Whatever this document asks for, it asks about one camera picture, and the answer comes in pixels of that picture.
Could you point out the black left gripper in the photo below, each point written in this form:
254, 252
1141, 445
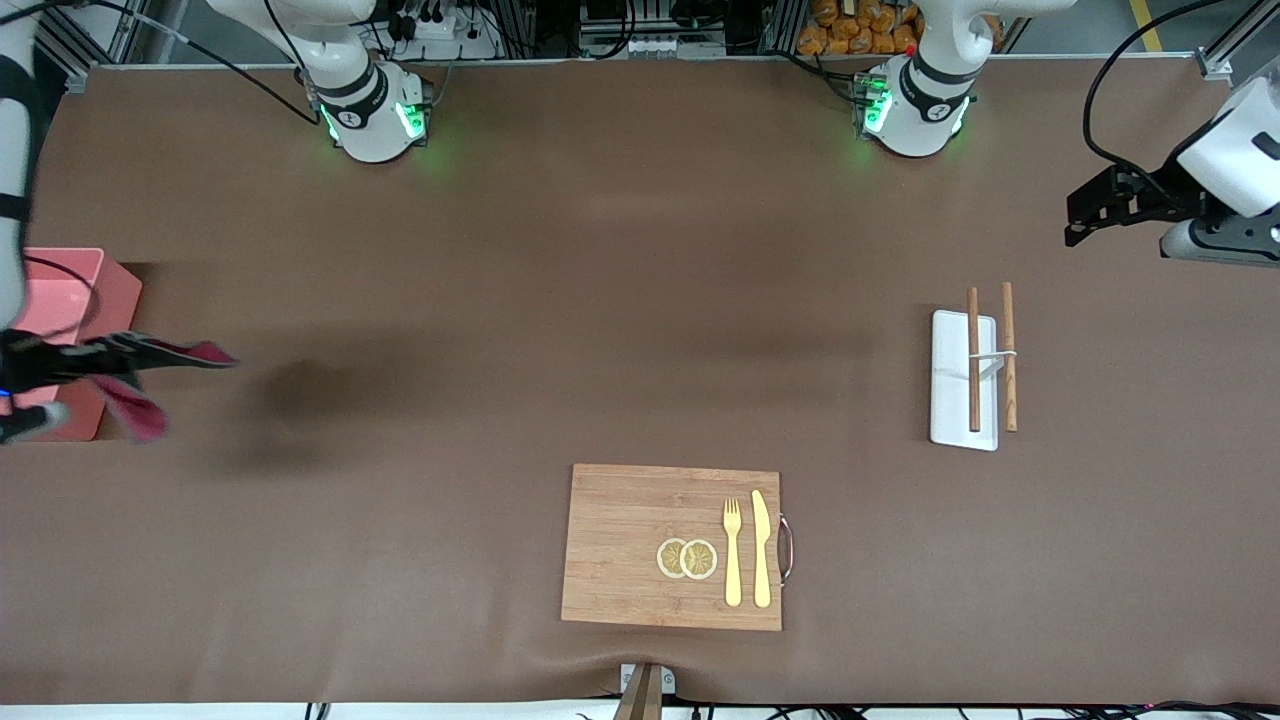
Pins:
1168, 196

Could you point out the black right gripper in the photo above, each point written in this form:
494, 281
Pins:
40, 361

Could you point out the grey and red cloth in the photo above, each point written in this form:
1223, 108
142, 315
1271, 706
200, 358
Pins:
150, 415

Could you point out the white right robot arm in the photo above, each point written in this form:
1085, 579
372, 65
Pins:
350, 90

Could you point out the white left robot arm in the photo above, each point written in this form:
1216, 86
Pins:
930, 100

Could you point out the pink plastic bin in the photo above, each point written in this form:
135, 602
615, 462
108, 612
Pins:
60, 290

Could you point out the white rack with wooden rods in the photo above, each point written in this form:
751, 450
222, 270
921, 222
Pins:
950, 400

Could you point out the orange snack bag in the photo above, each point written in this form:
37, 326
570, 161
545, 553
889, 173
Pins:
850, 35

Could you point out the brown table mat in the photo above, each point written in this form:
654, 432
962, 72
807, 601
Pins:
500, 300

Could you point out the white power strip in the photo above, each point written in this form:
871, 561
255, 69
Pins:
440, 30

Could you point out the yellow knife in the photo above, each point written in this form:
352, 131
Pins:
762, 560

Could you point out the yellow fork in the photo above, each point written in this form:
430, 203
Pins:
733, 570

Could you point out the lemon slice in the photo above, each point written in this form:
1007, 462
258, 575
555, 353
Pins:
700, 560
667, 558

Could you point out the wooden cutting board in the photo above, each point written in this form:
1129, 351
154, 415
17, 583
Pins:
620, 540

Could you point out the aluminium frame profile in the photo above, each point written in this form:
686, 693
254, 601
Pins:
100, 40
1225, 45

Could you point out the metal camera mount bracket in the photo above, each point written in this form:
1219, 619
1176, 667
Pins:
645, 695

